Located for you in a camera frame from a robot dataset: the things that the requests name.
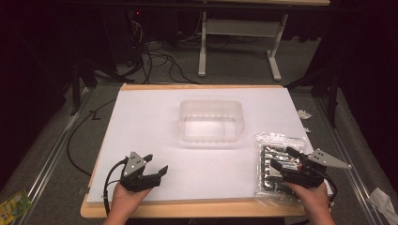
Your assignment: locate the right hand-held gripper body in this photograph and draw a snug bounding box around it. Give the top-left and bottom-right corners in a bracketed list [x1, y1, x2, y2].
[280, 147, 353, 189]

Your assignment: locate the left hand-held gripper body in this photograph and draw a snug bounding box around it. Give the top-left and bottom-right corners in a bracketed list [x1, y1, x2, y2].
[119, 151, 162, 193]

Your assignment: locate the clear plastic bag of batteries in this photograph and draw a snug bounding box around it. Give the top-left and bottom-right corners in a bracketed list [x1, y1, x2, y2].
[253, 131, 309, 208]

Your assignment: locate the clear plastic container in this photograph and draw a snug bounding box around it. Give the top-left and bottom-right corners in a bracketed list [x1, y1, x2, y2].
[178, 99, 244, 144]

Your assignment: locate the person's left hand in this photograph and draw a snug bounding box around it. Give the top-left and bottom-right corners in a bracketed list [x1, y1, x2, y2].
[111, 182, 154, 221]

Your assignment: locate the person's right hand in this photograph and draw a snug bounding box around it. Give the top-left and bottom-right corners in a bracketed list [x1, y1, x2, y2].
[285, 181, 330, 219]

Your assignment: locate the crumpled white paper scrap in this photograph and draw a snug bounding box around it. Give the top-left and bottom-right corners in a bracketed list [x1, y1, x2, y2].
[297, 109, 314, 121]

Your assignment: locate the white work board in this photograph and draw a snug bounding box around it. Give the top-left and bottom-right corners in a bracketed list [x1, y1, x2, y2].
[85, 86, 333, 204]

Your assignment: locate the black metal stand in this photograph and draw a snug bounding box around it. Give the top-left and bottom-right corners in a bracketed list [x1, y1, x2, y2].
[69, 57, 126, 116]
[283, 67, 341, 128]

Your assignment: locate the green and yellow packet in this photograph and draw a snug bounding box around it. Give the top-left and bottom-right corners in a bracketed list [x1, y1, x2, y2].
[0, 189, 33, 225]

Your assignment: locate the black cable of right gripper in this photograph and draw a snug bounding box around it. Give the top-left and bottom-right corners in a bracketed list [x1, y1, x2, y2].
[318, 172, 339, 209]

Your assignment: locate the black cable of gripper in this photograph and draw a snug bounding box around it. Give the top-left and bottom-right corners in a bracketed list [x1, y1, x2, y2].
[102, 157, 130, 217]
[318, 172, 339, 209]

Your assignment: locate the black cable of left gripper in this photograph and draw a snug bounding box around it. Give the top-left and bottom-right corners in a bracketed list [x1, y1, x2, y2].
[102, 157, 130, 217]

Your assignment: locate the black floor cable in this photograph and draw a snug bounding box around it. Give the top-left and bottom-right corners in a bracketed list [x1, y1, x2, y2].
[66, 98, 117, 177]

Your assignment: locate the bundle of black cables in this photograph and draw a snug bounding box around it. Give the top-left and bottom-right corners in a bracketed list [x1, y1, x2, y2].
[125, 12, 201, 85]

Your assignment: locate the white metal desk frame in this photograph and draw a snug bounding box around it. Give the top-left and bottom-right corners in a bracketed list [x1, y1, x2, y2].
[197, 11, 289, 83]

